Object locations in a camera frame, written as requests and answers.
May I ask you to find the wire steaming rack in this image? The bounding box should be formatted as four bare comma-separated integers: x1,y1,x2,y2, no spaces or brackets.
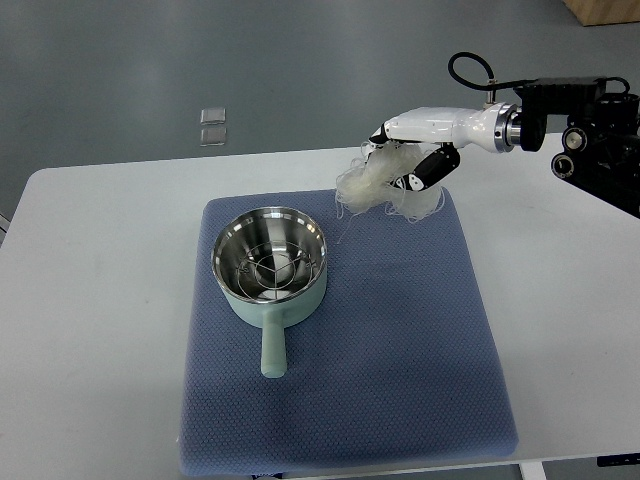
236,241,319,300

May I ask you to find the upper clear floor tile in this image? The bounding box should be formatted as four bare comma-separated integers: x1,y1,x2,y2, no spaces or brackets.
200,107,226,125

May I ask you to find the cardboard box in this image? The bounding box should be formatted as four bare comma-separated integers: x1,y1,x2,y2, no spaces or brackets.
563,0,639,27

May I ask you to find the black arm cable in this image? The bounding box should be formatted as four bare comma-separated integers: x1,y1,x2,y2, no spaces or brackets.
447,52,521,104

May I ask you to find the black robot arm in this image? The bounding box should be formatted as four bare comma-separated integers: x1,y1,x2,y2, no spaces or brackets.
513,77,639,217

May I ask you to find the mint green steel pot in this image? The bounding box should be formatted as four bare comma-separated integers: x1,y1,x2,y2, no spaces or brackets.
211,206,328,379

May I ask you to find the white vermicelli bundle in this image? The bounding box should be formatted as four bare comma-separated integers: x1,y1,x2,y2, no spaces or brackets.
335,143,445,223

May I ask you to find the clear floor tile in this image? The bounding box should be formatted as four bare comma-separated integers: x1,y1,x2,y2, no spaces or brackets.
200,126,227,146
200,107,226,125

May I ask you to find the blue textured mat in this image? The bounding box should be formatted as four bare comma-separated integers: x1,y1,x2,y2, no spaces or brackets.
179,190,518,476

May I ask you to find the lower clear floor tile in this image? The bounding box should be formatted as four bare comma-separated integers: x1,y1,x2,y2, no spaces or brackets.
200,126,227,146

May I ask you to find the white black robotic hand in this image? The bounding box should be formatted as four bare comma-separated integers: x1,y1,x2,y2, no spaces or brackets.
368,103,521,192

